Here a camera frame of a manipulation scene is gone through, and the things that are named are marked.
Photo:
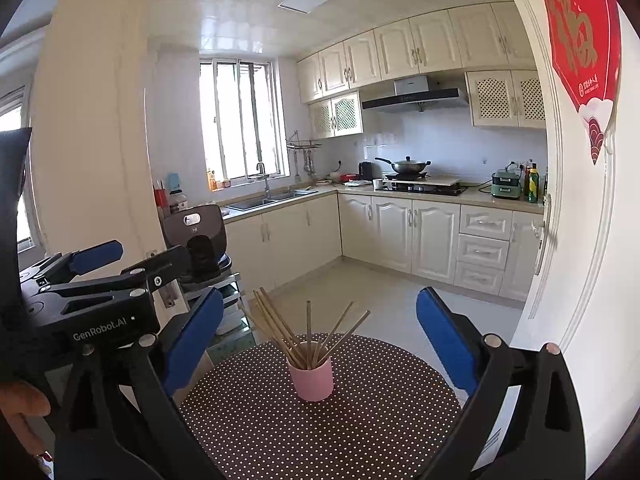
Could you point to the cream base cabinets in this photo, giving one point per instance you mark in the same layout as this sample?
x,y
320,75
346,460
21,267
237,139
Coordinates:
x,y
462,241

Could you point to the red paper door decoration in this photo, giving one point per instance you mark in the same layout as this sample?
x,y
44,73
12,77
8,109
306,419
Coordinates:
x,y
586,51

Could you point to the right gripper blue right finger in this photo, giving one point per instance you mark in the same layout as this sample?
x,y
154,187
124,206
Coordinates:
x,y
453,337

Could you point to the kitchen window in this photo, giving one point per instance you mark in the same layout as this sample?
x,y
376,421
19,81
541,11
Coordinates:
x,y
241,121

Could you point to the kitchen faucet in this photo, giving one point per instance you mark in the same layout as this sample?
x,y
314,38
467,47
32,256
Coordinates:
x,y
262,175

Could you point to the range hood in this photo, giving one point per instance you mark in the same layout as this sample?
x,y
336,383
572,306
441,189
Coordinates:
x,y
417,94

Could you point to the gas stove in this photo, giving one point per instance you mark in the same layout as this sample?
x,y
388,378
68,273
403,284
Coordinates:
x,y
424,184

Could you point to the green bottle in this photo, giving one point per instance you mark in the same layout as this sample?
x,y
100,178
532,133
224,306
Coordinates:
x,y
533,184

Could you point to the brown polka dot tablecloth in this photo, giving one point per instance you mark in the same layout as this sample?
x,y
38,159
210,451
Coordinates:
x,y
387,416

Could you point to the wooden chopstick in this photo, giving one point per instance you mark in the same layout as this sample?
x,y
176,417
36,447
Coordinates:
x,y
309,332
282,322
344,338
277,329
275,332
316,357

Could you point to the cream wall cabinets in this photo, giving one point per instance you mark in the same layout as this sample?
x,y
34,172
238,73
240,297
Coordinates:
x,y
483,48

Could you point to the green electric cooker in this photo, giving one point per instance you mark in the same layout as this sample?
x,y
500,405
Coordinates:
x,y
506,183

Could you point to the pink cup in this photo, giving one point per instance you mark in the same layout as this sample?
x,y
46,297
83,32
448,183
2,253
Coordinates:
x,y
313,384

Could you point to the person's left hand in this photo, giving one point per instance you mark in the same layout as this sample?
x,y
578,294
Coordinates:
x,y
20,400

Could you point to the black wok with lid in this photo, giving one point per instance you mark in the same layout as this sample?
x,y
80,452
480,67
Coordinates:
x,y
406,167

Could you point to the black electric kettle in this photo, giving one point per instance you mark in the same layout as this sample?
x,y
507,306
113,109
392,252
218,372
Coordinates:
x,y
366,170

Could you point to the metal storage rack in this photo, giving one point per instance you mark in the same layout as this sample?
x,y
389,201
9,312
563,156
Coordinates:
x,y
229,285

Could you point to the white door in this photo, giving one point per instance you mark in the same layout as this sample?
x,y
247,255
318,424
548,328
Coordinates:
x,y
585,298

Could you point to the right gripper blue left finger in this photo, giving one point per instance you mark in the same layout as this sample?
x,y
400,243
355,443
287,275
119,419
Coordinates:
x,y
187,336

